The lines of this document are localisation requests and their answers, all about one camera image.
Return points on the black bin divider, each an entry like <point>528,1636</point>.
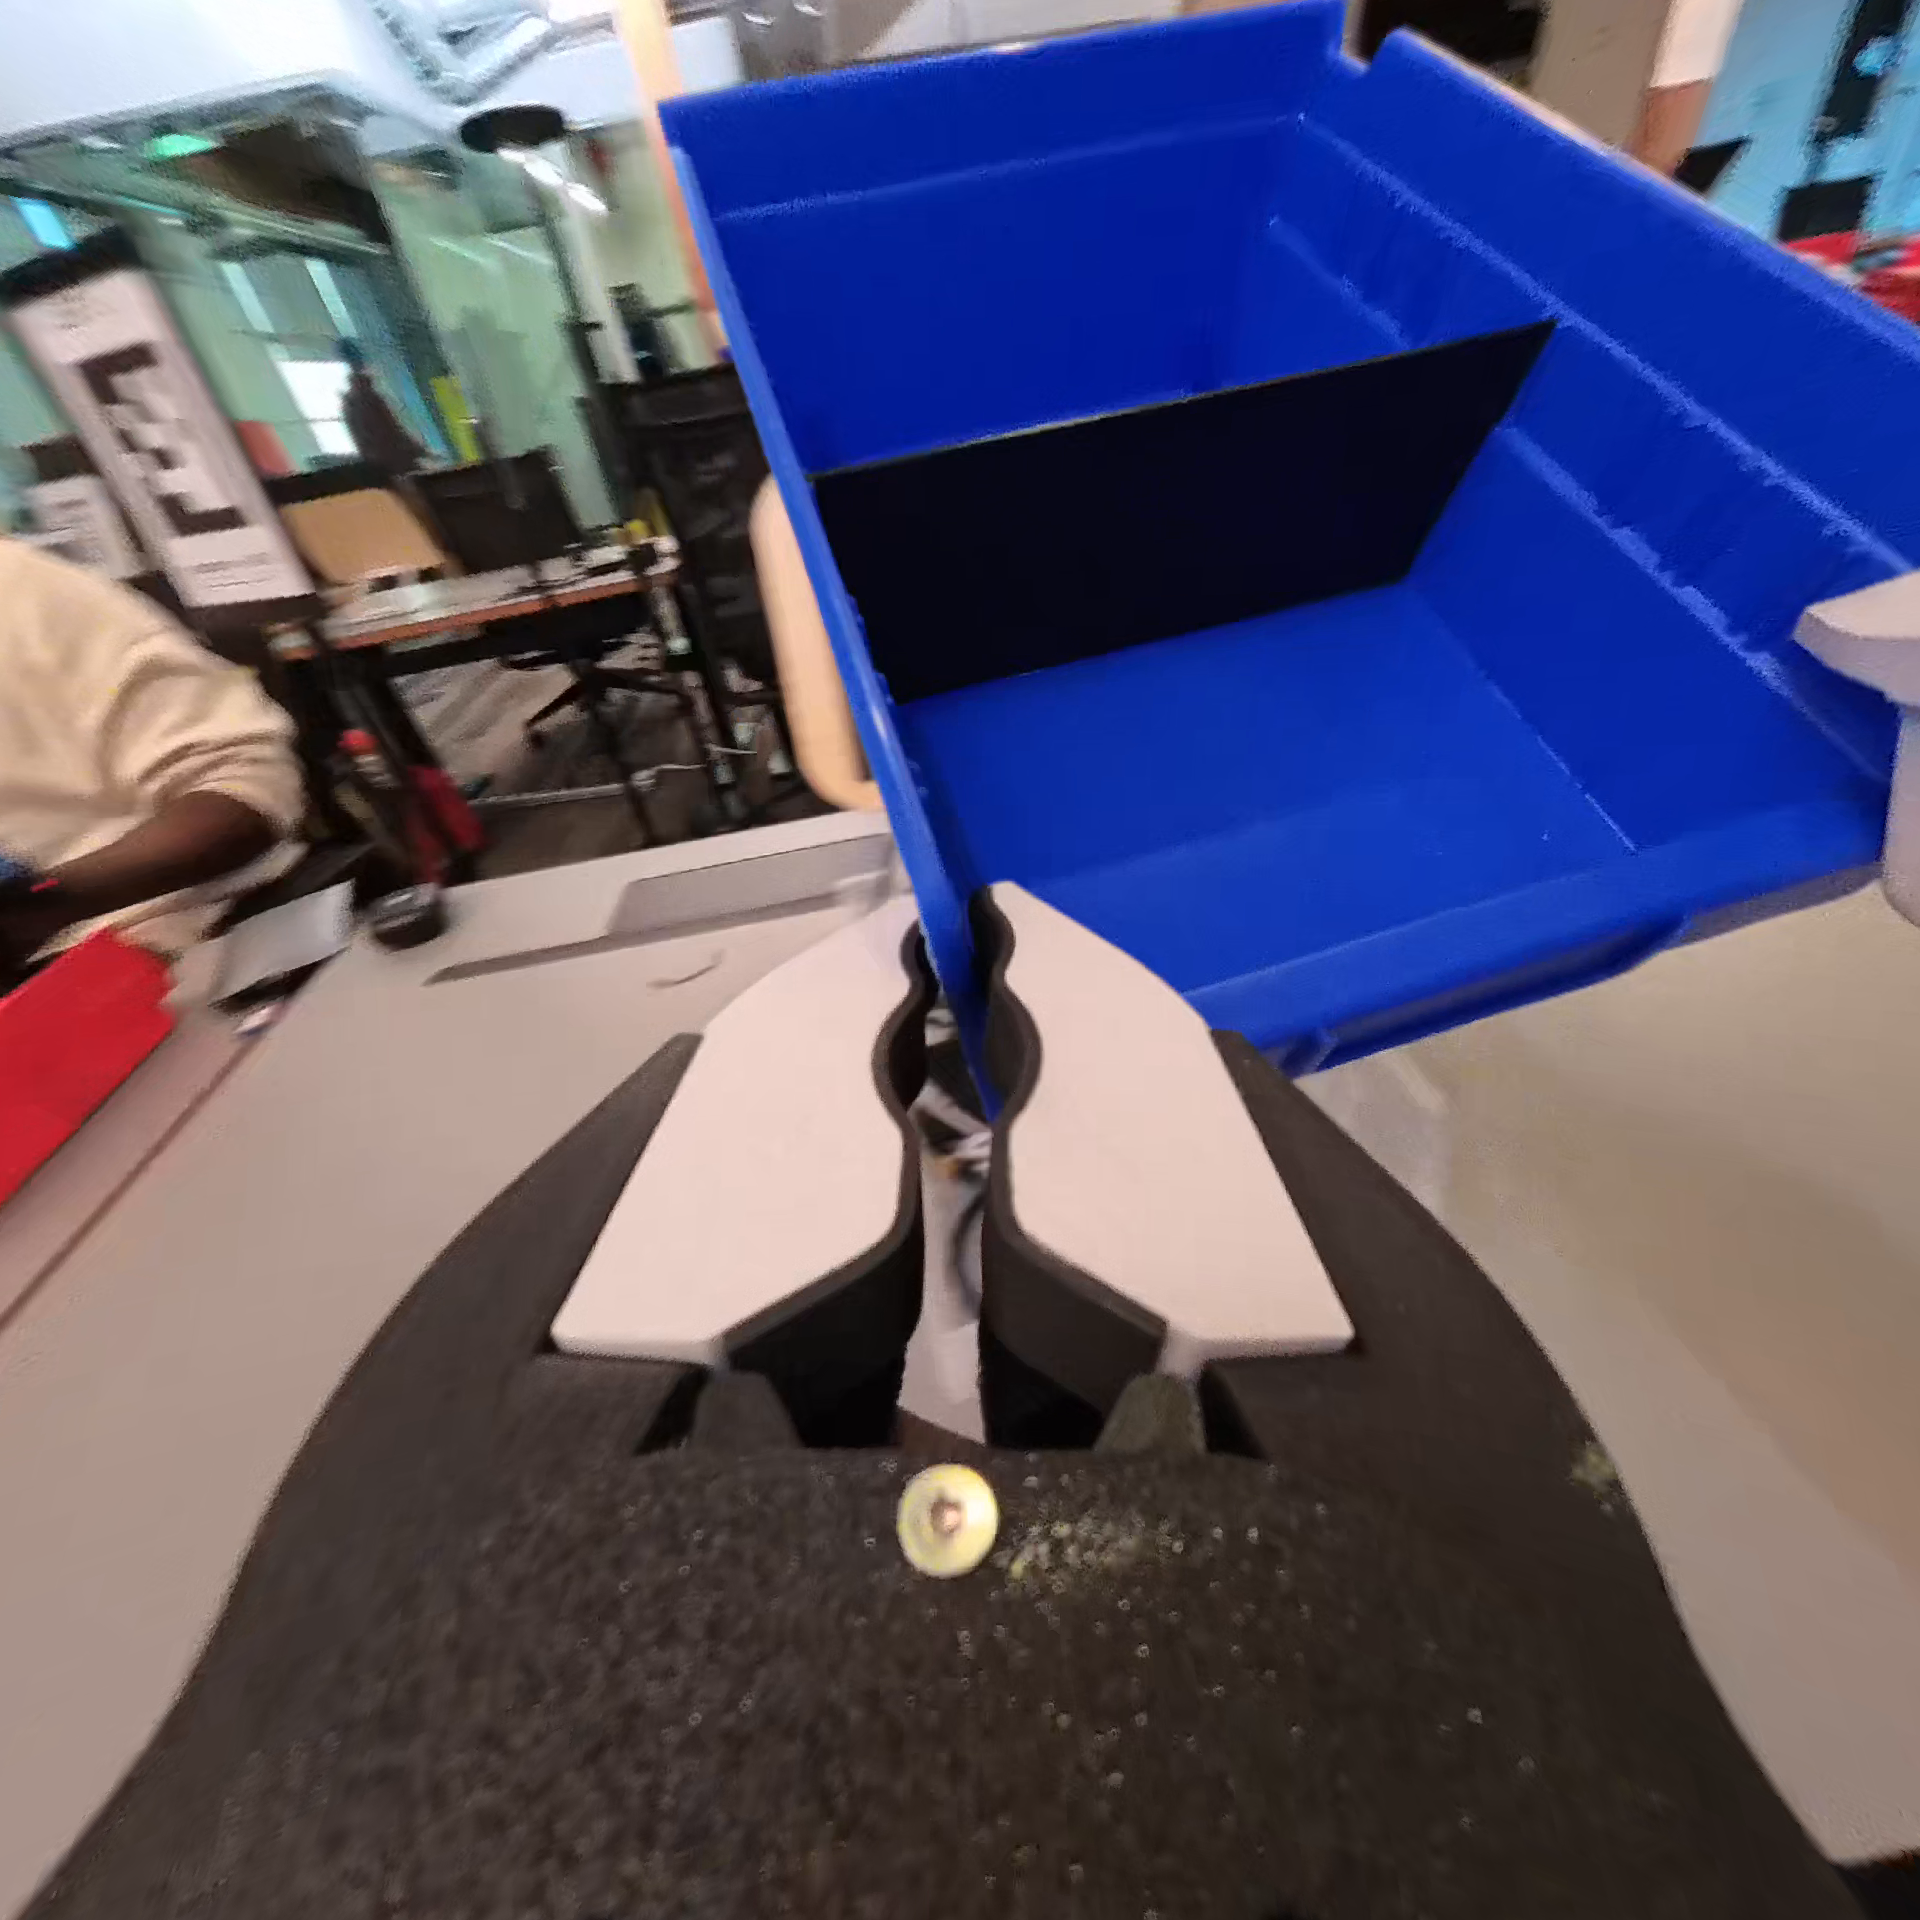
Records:
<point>1142,524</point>

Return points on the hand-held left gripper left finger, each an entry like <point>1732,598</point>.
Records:
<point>750,1172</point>

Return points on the blue storage bin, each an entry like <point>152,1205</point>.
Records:
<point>1276,780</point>

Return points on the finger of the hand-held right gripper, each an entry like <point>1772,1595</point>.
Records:
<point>1875,638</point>
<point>1904,840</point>

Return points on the small black container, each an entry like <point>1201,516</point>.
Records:
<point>405,918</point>

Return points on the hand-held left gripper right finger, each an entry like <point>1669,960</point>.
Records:
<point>1171,1172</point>

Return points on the printed marker sign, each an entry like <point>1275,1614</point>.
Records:
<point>150,452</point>

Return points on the grey desk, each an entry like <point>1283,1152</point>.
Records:
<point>300,1201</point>

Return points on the wooden top work table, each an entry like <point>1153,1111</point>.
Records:
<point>480,599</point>

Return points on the red storage bin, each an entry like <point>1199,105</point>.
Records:
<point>76,1051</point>

